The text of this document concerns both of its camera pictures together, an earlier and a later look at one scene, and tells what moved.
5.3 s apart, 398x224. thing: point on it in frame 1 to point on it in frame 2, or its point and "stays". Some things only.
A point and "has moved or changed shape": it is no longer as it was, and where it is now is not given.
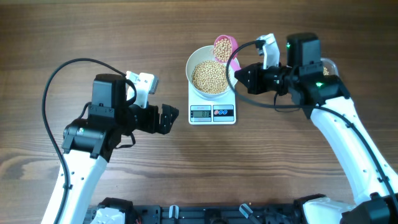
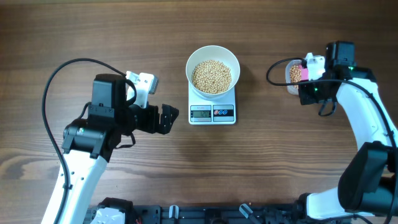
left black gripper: (152, 125) stays
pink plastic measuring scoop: (224, 46) has moved or changed shape
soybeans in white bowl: (210, 76) stays
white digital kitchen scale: (220, 110) stays
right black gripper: (254, 82) to (306, 96)
